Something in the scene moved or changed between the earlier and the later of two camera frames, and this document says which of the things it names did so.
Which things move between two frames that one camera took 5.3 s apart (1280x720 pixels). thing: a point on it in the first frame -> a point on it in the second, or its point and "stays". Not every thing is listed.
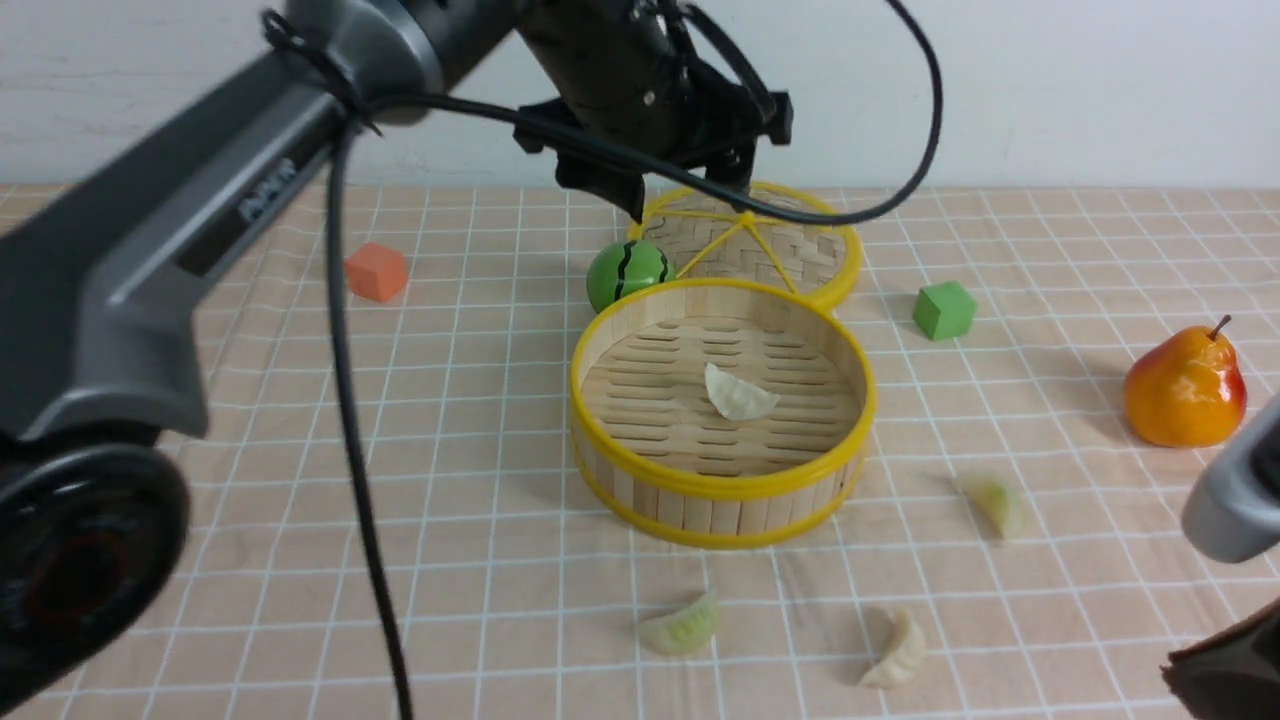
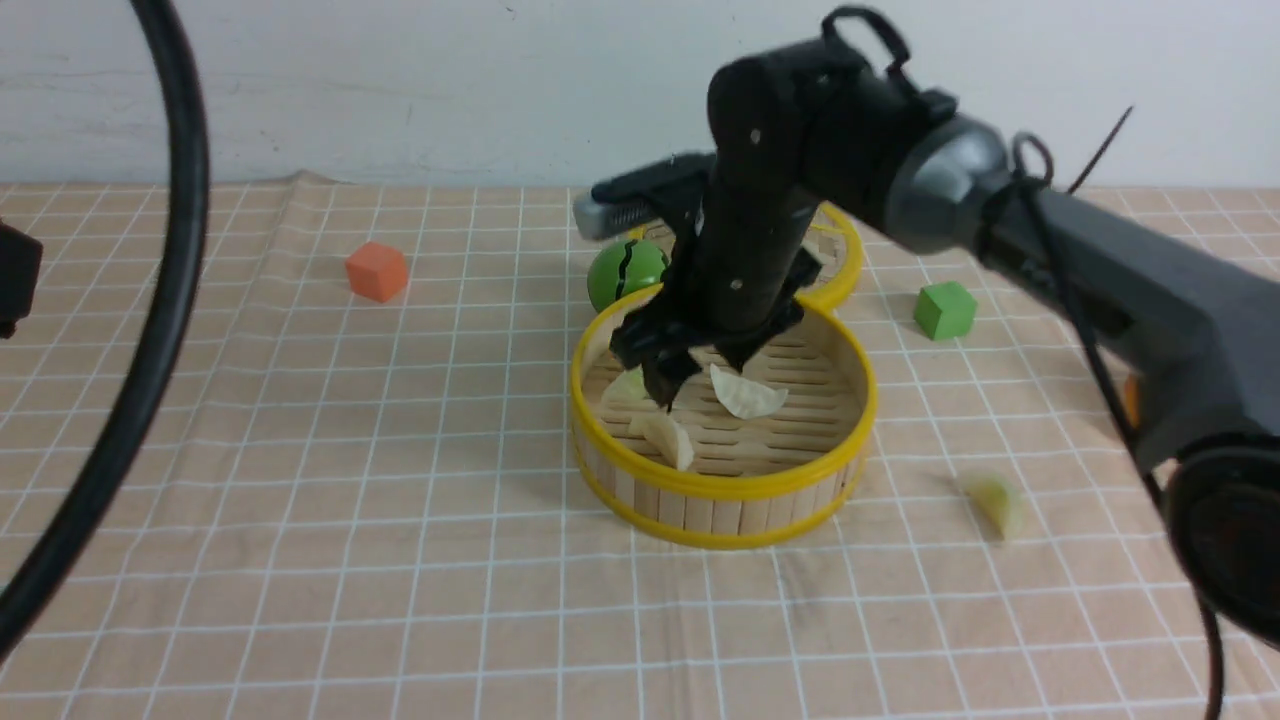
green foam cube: x=944 y=310 stays
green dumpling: x=683 y=630 -> x=627 y=391
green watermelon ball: x=624 y=269 stays
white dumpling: x=736 y=399 stays
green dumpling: x=1005 y=512 stays
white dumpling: x=902 y=658 -> x=666 y=436
